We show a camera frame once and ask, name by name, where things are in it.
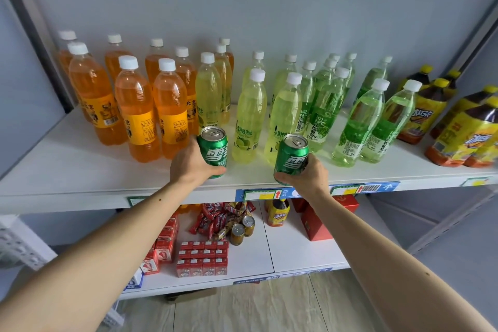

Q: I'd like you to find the person's right hand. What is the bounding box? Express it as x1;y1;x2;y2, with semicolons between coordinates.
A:
273;153;330;208

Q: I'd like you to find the person's left hand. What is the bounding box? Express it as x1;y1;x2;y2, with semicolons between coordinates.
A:
169;135;227;188

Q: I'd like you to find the green drink can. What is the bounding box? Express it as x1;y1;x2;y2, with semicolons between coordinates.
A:
196;126;229;179
273;133;310;185

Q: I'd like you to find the group of pale green bottles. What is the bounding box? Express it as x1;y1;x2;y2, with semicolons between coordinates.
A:
299;52;394;154

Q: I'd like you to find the group of pale yellow bottles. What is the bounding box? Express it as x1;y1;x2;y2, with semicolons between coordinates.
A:
196;44;303;167

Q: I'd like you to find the white shelf with blue labels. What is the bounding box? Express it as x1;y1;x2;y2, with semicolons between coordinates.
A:
0;0;498;328

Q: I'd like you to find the group of brown tea bottles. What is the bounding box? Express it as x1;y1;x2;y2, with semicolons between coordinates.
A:
396;65;498;168

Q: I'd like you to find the person's right forearm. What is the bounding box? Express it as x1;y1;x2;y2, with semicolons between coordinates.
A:
307;191;495;332

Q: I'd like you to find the person's left forearm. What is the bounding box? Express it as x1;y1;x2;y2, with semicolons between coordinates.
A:
0;179;207;332

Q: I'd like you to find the large red box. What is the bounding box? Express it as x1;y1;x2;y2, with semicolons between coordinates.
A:
292;194;360;242

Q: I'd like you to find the pile of red snack packets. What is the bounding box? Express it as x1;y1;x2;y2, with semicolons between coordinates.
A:
189;202;257;241

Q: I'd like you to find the blue price label strip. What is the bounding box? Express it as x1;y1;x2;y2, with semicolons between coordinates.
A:
233;267;334;285
234;181;402;203

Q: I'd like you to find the stack of small red cartons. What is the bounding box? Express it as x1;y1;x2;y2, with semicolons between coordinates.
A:
140;211;229;278

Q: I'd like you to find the stack of white blue cartons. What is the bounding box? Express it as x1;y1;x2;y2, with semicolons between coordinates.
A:
123;267;144;291

